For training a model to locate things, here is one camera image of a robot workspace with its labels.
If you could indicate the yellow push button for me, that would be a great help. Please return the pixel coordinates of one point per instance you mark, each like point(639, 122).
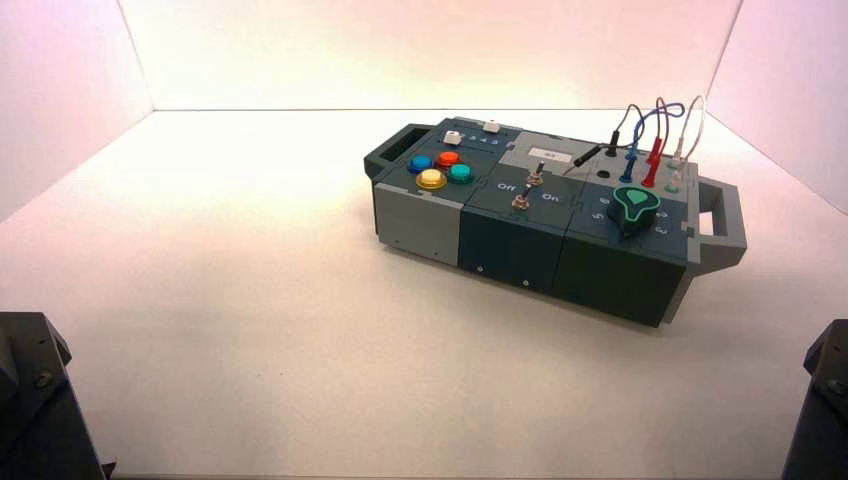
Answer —
point(431, 178)

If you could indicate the teal push button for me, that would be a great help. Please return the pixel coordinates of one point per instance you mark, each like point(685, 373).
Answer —
point(460, 173)

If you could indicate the blue push button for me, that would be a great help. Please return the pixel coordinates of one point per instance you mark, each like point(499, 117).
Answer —
point(420, 163)

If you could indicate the red push button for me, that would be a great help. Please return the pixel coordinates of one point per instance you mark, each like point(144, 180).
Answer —
point(448, 159)

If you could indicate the dark green task board box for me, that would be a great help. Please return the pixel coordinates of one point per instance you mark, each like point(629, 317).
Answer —
point(510, 245)

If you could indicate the white slider knob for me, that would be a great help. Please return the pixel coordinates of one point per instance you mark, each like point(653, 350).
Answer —
point(491, 126)
point(452, 138)

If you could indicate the green rotary knob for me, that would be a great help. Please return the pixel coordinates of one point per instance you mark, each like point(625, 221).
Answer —
point(634, 210)

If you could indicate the metal toggle switch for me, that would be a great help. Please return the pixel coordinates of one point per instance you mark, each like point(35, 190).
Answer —
point(536, 175)
point(522, 197)

